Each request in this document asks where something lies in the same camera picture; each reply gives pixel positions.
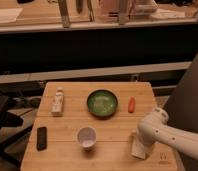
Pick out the white cup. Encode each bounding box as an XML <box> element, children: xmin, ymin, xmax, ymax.
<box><xmin>77</xmin><ymin>127</ymin><xmax>97</xmax><ymax>150</ymax></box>

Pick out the black office chair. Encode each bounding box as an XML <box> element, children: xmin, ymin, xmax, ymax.
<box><xmin>0</xmin><ymin>90</ymin><xmax>33</xmax><ymax>168</ymax></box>

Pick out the black remote control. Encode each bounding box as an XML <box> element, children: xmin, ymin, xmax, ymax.
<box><xmin>37</xmin><ymin>127</ymin><xmax>47</xmax><ymax>151</ymax></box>

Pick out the white sponge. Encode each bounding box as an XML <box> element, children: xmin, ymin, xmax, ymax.
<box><xmin>131</xmin><ymin>136</ymin><xmax>146</xmax><ymax>160</ymax></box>

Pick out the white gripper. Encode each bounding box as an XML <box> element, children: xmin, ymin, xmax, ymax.
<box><xmin>135</xmin><ymin>132</ymin><xmax>155</xmax><ymax>154</ymax></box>

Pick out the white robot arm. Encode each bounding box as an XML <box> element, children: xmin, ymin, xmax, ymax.
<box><xmin>131</xmin><ymin>107</ymin><xmax>198</xmax><ymax>160</ymax></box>

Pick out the green bowl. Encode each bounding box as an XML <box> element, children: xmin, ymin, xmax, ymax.
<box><xmin>87</xmin><ymin>89</ymin><xmax>118</xmax><ymax>118</ymax></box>

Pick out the orange carrot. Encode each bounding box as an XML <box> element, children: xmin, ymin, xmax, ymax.
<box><xmin>128</xmin><ymin>97</ymin><xmax>135</xmax><ymax>113</ymax></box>

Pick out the dark robot base panel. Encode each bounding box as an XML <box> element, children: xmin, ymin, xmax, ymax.
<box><xmin>164</xmin><ymin>53</ymin><xmax>198</xmax><ymax>134</ymax></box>

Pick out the white plastic bottle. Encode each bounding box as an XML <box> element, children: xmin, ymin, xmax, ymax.
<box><xmin>51</xmin><ymin>87</ymin><xmax>64</xmax><ymax>116</ymax></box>

